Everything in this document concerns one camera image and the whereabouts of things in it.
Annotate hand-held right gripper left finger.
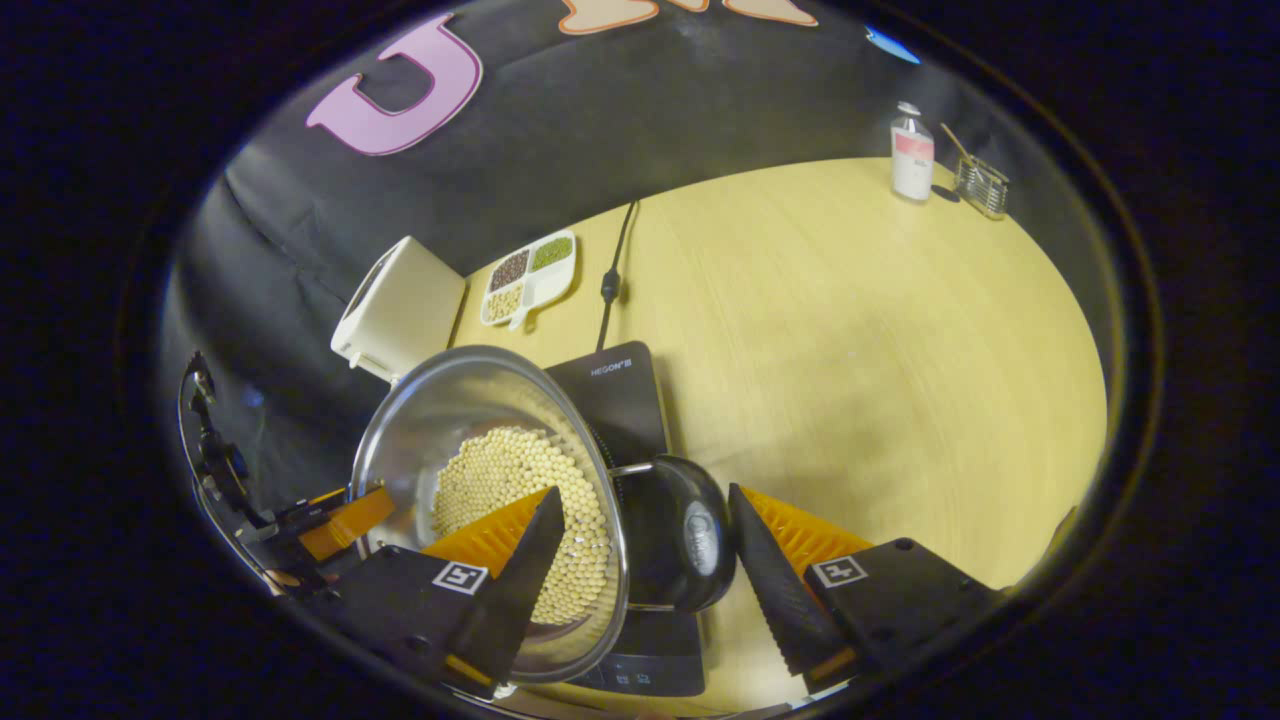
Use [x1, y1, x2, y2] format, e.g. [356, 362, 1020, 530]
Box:
[300, 486, 568, 700]

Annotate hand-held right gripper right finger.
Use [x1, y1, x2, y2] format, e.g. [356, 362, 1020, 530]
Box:
[728, 483, 1003, 696]

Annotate stainless steel pot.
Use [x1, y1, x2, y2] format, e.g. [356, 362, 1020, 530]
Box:
[348, 345, 738, 685]

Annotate black induction cooktop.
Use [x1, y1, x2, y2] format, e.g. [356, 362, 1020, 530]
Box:
[545, 341, 708, 698]

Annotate heap of yellow soybeans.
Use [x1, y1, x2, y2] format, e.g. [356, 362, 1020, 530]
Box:
[430, 426, 612, 626]

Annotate white divided dish of beans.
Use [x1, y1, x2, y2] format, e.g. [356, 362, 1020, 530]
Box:
[480, 229, 578, 332]

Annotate black backdrop cloth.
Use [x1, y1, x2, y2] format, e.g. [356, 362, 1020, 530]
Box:
[160, 0, 1121, 561]

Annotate clear bottle with pink label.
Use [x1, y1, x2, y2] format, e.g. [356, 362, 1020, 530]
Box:
[890, 101, 936, 203]

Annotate wooden stick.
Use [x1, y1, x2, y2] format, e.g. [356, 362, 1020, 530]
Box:
[939, 123, 982, 171]

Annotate black power cable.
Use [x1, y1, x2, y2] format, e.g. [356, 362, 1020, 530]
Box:
[596, 200, 641, 353]

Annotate metal wire basket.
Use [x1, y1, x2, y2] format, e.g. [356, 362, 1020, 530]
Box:
[954, 156, 1010, 221]

